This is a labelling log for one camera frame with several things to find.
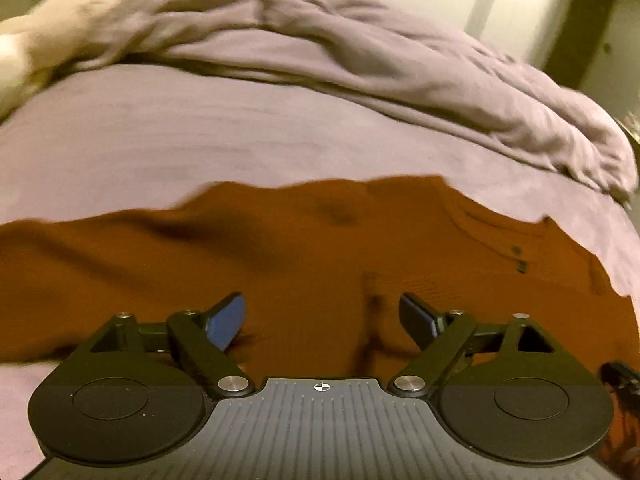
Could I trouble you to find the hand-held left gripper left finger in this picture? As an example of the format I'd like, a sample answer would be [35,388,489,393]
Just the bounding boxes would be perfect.
[75,292,254,399]

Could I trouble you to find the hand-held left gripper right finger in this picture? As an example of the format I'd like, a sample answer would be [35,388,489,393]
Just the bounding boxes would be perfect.
[390,292,571,399]

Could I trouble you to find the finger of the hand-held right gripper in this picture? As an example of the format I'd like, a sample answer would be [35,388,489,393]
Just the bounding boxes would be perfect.
[599,360,640,401]

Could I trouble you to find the orange knit sweater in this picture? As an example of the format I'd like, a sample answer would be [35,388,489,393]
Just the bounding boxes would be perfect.
[0,175,640,476]

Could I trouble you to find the purple bed sheet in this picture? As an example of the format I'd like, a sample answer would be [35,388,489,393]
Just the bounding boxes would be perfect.
[0,62,640,480]

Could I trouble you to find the crumpled purple blanket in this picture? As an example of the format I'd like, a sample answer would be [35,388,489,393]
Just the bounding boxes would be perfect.
[60,0,640,206]

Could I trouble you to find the pale pink plush toy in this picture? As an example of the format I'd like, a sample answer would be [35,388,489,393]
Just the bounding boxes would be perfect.
[0,0,173,118]

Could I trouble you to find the brown wooden furniture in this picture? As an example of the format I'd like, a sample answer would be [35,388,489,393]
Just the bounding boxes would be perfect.
[544,0,640,92]

